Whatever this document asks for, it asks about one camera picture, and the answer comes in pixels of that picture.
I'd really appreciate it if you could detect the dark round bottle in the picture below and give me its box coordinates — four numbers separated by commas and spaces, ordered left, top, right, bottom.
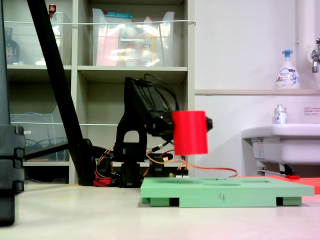
4, 27, 21, 65

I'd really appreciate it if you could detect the orange wire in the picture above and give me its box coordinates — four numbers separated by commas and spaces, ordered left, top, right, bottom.
145, 149, 239, 179

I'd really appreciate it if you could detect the white foam soap bottle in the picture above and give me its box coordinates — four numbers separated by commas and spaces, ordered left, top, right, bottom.
275, 49, 301, 90

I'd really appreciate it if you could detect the clear bin with blue cables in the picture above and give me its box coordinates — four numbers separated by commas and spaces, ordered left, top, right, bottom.
9, 104, 70, 162

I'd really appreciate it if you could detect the white cord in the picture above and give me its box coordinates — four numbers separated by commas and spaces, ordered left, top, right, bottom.
3, 19, 197, 27
9, 120, 199, 128

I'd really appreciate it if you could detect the teal package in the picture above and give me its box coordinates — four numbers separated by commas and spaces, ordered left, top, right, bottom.
103, 11, 133, 20

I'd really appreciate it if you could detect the red wire loop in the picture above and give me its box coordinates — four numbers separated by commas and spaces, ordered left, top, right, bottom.
93, 149, 116, 187

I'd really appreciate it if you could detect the large clear storage bin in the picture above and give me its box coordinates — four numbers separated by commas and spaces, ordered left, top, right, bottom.
91, 8, 176, 67

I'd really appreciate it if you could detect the clear bin with bottles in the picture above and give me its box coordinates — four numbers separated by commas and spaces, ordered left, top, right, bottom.
3, 11, 65, 66

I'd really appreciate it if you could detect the black tripod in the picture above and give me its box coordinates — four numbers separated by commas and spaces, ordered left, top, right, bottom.
23, 0, 96, 187

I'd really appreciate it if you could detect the dark grey post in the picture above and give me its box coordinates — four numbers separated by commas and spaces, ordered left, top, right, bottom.
0, 0, 11, 126

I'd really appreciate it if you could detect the sink label sticker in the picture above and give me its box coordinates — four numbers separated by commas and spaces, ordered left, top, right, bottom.
250, 138, 266, 161

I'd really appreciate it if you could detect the metal faucet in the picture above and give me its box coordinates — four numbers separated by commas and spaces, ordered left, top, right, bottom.
309, 38, 320, 74

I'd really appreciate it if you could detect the metal sink bracket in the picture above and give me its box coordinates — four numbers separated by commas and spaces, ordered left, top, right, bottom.
256, 161, 296, 176

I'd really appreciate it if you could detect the small circuit board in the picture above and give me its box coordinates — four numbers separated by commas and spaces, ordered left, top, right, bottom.
168, 172, 190, 179

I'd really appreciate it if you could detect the black clamp block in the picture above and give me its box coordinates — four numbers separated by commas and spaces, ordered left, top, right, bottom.
149, 154, 166, 179

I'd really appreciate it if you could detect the red cylinder block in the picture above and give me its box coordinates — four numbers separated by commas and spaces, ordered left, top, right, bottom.
171, 110, 209, 156

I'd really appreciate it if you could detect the orange labelled bottle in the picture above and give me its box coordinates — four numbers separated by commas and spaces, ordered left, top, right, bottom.
139, 16, 158, 67

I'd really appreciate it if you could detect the white sink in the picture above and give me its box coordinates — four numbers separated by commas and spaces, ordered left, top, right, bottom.
240, 123, 320, 166

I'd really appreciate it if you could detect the green shape sorting board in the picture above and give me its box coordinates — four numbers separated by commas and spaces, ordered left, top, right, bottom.
140, 176, 315, 208

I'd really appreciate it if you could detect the beige shelf unit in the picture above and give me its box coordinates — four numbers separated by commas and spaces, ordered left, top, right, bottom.
2, 0, 196, 186

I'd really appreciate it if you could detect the orange flat block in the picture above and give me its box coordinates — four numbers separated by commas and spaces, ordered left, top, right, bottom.
237, 174, 320, 195

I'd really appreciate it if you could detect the small clear bottle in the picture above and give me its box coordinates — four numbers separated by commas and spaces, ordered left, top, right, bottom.
272, 104, 288, 125

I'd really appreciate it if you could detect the notched black stack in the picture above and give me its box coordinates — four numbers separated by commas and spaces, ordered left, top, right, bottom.
0, 124, 26, 227

